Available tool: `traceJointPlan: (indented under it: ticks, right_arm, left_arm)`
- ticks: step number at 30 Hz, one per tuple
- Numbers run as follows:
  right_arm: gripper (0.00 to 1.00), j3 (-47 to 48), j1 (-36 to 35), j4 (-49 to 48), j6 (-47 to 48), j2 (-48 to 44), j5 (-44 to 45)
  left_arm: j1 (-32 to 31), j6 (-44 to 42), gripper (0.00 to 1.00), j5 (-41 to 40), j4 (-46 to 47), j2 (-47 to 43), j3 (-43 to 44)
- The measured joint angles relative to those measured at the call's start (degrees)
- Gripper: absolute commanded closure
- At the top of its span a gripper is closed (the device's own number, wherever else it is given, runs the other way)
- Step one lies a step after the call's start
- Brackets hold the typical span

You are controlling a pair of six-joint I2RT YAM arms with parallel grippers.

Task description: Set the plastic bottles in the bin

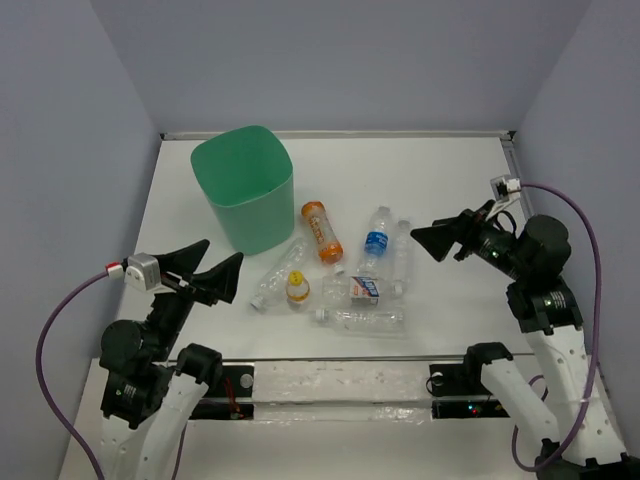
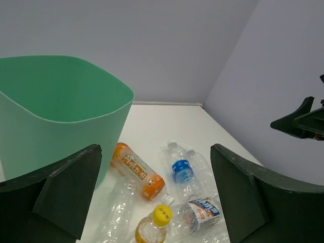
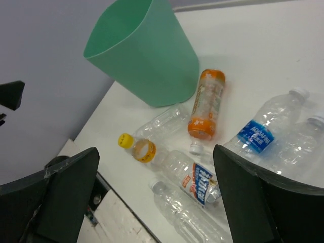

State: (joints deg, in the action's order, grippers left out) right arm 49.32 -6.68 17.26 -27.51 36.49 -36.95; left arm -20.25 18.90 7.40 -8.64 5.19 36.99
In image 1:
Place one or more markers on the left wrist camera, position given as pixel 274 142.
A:
pixel 143 272

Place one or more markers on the long clear bottle front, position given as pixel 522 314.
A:
pixel 361 322

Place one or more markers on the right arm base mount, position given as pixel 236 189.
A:
pixel 456 396

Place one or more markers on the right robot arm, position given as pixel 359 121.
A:
pixel 571 424

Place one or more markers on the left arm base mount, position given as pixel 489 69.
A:
pixel 231 399

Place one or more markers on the green plastic bin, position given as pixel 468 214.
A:
pixel 247 177

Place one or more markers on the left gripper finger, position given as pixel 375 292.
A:
pixel 220 283
pixel 183 262

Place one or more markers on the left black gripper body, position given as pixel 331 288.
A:
pixel 174 307

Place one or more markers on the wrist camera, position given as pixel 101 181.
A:
pixel 143 272
pixel 506 189

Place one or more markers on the blue label clear bottle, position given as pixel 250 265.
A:
pixel 376 242

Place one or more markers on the square bottle blue-orange label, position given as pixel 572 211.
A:
pixel 367 288

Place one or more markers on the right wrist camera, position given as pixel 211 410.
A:
pixel 506 189

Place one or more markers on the clear bottle white cap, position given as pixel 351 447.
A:
pixel 402 258

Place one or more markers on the small yellow cap bottle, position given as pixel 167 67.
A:
pixel 297 289

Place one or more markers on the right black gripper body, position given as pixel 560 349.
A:
pixel 482 236

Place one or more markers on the orange label plastic bottle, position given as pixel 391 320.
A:
pixel 329 248

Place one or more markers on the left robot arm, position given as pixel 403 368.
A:
pixel 147 401

